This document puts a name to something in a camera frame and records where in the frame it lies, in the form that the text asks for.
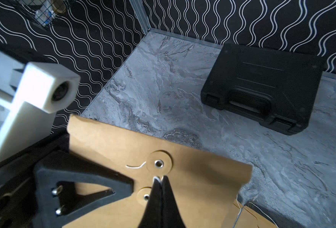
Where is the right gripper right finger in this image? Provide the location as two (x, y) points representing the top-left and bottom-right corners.
(162, 176), (186, 228)

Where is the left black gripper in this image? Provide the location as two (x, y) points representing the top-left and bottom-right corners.
(0, 134), (134, 228)

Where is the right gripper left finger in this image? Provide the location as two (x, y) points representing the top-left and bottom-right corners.
(139, 177), (162, 228)

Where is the brown file bag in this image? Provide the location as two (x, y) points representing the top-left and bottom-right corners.
(67, 115), (252, 228)
(244, 202), (279, 228)
(221, 199), (243, 228)

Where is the silver object in black basket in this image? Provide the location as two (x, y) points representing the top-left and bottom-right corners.
(25, 0), (69, 28)

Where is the black plastic tool case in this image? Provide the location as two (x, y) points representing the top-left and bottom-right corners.
(200, 44), (325, 135)

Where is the black wire mesh basket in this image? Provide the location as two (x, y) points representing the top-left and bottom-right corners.
(8, 0), (75, 30)

